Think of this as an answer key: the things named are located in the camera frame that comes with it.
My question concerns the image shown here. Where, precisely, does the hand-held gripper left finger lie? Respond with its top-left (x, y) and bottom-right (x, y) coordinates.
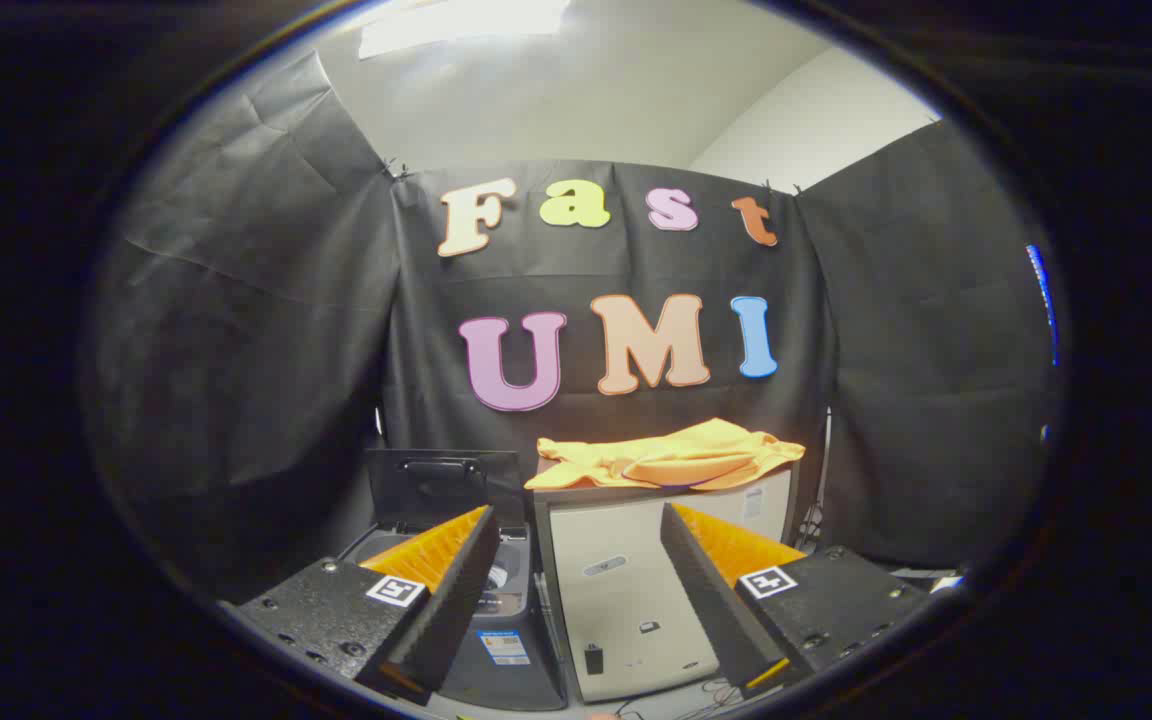
top-left (221, 505), bottom-right (502, 706)

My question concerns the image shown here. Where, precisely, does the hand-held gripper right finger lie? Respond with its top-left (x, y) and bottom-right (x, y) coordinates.
top-left (661, 502), bottom-right (937, 699)

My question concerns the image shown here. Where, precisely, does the dark grey washing machine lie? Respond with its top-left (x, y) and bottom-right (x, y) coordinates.
top-left (339, 525), bottom-right (569, 713)

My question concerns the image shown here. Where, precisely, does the orange yellow garment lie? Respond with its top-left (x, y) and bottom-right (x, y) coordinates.
top-left (524, 418), bottom-right (807, 493)

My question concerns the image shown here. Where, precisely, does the white cabinet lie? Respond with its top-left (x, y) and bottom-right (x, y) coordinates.
top-left (533, 465), bottom-right (803, 704)

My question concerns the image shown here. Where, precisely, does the black backdrop cloth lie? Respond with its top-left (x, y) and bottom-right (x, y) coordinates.
top-left (86, 50), bottom-right (1067, 601)

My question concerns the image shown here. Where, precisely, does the tangle of floor cables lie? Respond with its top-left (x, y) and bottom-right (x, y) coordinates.
top-left (616, 678), bottom-right (749, 720)

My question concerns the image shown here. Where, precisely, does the hanging cable bundle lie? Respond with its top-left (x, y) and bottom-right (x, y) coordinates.
top-left (794, 500), bottom-right (829, 554)

